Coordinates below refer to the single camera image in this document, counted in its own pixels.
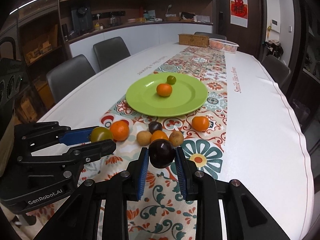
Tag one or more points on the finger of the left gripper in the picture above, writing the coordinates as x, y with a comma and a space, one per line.
77, 156
76, 136

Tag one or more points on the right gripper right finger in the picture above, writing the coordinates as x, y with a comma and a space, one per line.
196, 185

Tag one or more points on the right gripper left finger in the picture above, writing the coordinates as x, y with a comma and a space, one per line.
127, 185

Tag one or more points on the green tomato fruit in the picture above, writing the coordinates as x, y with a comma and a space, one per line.
100, 134

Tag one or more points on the round orange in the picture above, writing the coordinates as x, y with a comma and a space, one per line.
120, 130

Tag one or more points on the dark plum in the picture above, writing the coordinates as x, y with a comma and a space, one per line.
155, 126
161, 153

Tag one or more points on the tan longan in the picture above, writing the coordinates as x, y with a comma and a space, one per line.
144, 138
176, 138

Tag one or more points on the oval orange kumquat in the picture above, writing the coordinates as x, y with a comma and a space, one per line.
158, 134

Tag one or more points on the orange mandarin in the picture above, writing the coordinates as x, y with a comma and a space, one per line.
164, 89
200, 123

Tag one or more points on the grey chair near left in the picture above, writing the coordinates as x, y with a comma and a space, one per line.
68, 75

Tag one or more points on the grey chair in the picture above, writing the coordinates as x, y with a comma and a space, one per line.
68, 75
279, 72
111, 51

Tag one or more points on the grey chair far left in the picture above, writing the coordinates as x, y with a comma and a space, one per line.
111, 51

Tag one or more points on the green plate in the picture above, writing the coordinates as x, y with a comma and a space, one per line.
188, 94

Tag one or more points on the orange mandarin on plate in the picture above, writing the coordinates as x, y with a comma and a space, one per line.
164, 89

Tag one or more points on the small green fruit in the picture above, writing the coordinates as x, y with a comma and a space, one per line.
171, 80

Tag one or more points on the black coffee machine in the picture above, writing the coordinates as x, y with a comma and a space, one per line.
82, 19

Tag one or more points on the grey chair right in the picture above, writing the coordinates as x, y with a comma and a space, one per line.
279, 72

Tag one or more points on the clear plastic fruit tray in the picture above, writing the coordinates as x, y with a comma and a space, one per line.
223, 45

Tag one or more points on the grey chair far end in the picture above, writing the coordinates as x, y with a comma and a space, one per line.
210, 35

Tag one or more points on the red poster on door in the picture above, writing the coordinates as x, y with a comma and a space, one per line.
239, 13

